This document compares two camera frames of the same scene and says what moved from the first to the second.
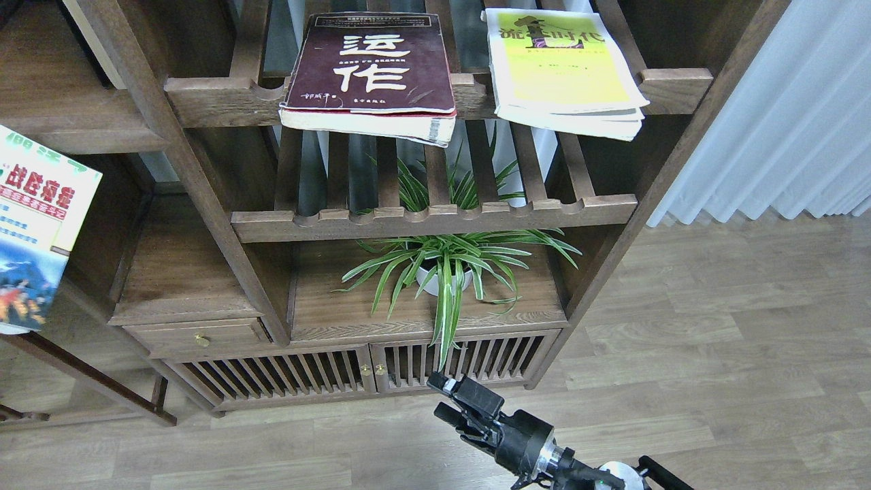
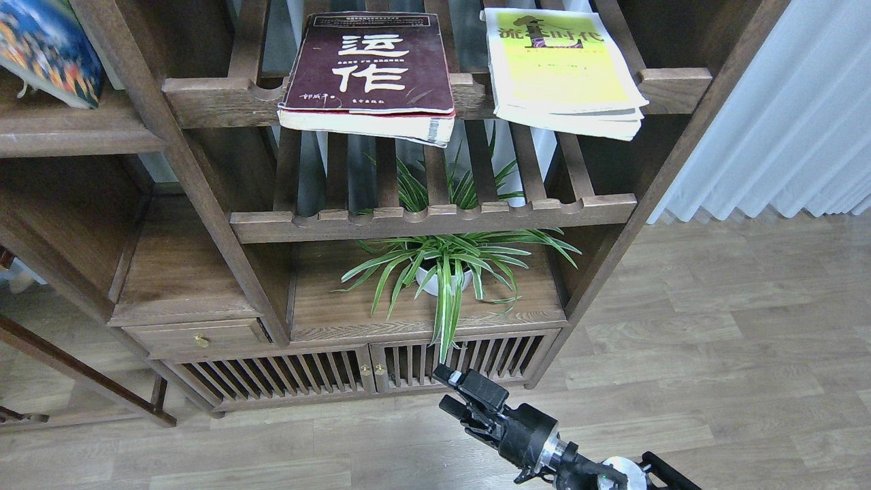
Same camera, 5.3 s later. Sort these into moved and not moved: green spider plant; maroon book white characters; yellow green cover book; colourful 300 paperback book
Moved: colourful 300 paperback book
Not moved: green spider plant; maroon book white characters; yellow green cover book
